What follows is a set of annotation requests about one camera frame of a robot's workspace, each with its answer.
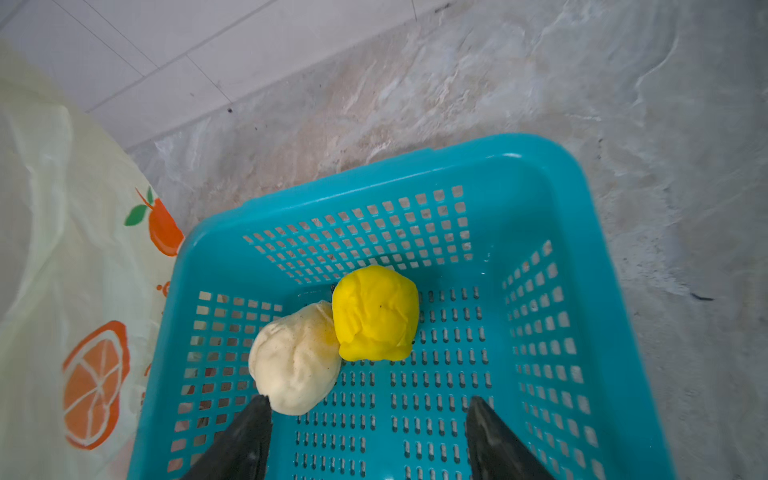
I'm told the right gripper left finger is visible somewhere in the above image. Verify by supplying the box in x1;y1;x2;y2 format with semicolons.
182;395;273;480

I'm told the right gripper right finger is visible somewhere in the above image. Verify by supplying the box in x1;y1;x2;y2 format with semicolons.
466;396;554;480

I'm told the cream white pear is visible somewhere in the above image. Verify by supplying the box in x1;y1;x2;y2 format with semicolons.
248;301;341;416

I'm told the yellow lemon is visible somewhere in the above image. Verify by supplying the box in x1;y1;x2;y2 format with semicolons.
331;265;420;362

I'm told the cream plastic bag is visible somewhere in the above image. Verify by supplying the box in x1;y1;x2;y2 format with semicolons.
1;47;182;479

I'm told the teal plastic basket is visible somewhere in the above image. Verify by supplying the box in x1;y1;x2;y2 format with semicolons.
128;134;675;479

